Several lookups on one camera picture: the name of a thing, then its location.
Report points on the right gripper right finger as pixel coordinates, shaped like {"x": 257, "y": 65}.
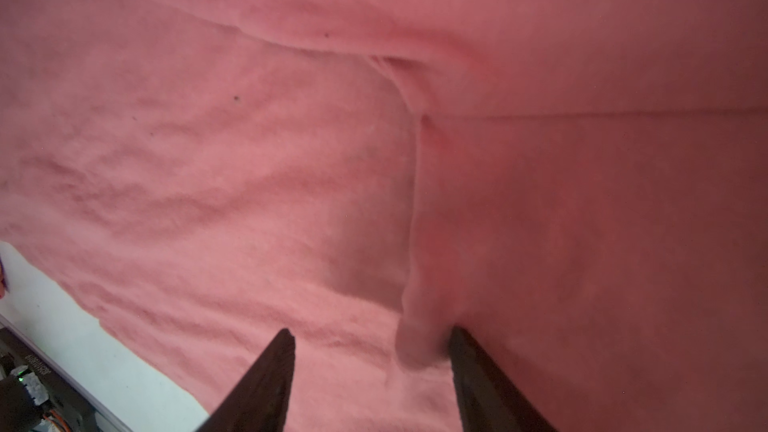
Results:
{"x": 486, "y": 398}

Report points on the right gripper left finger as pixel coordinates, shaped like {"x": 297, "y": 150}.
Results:
{"x": 260, "y": 400}

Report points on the pink t shirt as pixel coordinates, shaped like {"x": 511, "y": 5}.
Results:
{"x": 582, "y": 184}

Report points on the aluminium frame rail base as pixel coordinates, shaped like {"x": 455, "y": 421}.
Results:
{"x": 37, "y": 395}

